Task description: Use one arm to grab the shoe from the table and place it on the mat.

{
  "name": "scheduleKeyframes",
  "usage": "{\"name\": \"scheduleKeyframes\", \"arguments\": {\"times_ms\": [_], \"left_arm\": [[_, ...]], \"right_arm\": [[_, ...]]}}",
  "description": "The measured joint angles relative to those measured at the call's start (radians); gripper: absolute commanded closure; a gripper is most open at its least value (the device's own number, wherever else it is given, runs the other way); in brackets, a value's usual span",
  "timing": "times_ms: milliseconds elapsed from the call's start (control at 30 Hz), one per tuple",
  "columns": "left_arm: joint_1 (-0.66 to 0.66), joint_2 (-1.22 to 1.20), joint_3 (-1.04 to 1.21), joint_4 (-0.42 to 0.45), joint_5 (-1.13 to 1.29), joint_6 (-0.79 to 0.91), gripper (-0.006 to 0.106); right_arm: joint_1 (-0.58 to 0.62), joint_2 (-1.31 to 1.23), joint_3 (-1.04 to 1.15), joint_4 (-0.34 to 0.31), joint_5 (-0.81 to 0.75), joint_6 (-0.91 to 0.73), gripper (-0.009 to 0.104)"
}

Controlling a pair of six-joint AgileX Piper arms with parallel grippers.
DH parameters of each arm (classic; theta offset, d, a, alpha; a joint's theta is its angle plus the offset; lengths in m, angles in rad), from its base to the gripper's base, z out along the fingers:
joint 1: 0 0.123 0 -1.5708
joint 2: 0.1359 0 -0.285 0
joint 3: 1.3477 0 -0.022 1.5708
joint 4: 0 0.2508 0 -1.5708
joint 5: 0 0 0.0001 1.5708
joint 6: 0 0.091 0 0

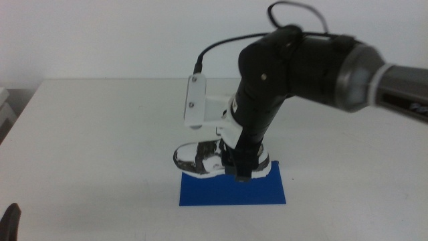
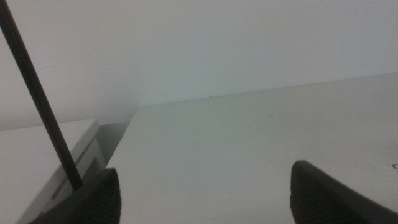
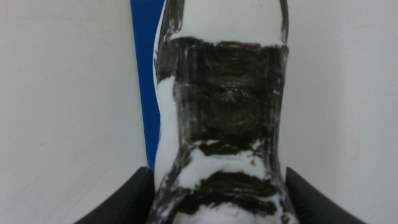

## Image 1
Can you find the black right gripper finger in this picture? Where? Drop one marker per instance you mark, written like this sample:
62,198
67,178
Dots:
245,169
226,155

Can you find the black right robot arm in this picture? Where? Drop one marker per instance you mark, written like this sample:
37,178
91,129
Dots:
317,67

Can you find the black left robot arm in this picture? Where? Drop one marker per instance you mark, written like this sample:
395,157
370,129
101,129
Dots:
10,224

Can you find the black and white shoe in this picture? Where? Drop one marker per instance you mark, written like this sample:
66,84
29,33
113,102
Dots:
191,156

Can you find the blue rectangular mat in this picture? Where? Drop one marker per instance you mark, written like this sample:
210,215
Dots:
230,195

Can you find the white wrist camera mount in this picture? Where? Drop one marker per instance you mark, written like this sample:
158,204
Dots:
196,100

